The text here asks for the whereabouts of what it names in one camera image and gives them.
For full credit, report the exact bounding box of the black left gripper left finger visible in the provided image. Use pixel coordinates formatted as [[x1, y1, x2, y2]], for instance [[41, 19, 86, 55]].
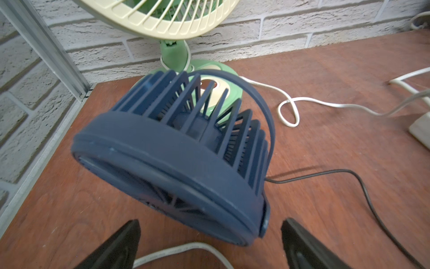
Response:
[[75, 219, 141, 269]]

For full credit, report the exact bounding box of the green cream fan at wall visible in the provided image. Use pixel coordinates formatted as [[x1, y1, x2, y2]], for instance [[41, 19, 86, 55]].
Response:
[[74, 0, 243, 117]]

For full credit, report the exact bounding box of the white fan power cable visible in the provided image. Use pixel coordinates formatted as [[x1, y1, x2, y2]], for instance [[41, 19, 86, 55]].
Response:
[[239, 66, 430, 128]]

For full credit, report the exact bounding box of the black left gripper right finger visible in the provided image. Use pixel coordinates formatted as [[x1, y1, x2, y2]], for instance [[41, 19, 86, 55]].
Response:
[[281, 218, 350, 269]]

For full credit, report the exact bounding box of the thin black fan cable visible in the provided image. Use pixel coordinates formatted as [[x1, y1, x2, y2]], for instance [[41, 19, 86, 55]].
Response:
[[265, 169, 427, 269]]

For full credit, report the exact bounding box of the aluminium corner post left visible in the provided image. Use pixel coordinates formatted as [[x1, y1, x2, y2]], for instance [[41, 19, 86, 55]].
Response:
[[1, 1, 90, 101]]

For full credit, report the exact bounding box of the white power strip cable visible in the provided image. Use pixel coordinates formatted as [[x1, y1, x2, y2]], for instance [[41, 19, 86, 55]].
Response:
[[133, 241, 234, 269]]

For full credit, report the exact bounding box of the navy blue small desk fan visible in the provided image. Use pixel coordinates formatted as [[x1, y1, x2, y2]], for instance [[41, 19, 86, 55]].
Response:
[[71, 70, 275, 246]]

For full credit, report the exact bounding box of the white power strip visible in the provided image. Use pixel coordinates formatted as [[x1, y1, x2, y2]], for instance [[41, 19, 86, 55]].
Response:
[[409, 112, 430, 149]]

